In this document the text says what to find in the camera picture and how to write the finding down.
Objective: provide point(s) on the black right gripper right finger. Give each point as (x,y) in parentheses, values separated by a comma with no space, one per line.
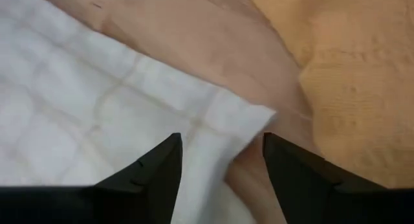
(323,204)

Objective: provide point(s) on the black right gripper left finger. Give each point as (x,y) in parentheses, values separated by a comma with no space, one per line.
(113,204)

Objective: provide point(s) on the orange towel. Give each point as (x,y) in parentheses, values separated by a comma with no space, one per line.
(355,88)

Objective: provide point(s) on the white towel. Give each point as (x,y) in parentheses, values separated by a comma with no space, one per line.
(97,104)

